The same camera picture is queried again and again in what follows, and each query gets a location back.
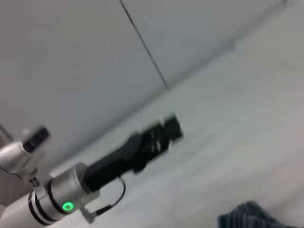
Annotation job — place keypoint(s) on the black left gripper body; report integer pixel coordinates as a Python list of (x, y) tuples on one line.
[(118, 164)]

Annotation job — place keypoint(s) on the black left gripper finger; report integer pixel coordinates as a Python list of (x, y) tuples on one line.
[(172, 136), (161, 126)]

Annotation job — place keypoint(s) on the blue denim shorts with print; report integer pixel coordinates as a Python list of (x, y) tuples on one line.
[(256, 216)]

